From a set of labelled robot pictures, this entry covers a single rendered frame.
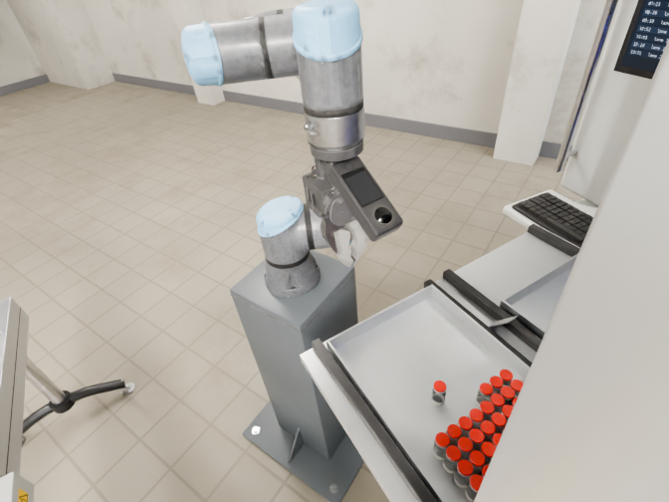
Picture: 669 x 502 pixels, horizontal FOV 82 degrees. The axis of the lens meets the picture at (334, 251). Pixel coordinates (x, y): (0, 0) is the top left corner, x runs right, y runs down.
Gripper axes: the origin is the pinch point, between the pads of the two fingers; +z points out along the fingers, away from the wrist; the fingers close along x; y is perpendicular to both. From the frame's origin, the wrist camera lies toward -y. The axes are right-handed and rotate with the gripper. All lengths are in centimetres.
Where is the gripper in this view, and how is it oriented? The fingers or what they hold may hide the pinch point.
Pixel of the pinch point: (352, 262)
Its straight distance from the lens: 61.8
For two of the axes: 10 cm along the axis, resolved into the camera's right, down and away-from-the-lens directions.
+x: -8.6, 3.8, -3.5
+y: -5.1, -5.1, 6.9
